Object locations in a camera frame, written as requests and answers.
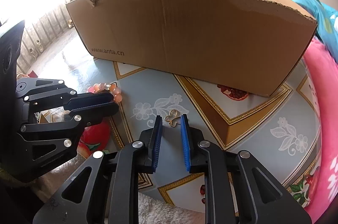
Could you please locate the white fluffy blanket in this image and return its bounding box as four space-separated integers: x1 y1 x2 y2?
34 154 204 223

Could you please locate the patterned fruit tablecloth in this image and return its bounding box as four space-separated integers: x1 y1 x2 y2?
31 25 322 214

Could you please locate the gold charm chain bracelet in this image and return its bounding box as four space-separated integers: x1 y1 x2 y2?
164 109 182 127

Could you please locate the pink floral quilt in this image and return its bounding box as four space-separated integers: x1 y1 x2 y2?
304 38 337 223

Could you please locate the peach bead bracelet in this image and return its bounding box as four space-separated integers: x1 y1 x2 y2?
86 82 124 103

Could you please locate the brown cardboard box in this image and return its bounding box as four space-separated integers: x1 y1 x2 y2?
67 0 317 97

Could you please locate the blue floral pillow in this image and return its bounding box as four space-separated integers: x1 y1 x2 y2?
292 0 337 62

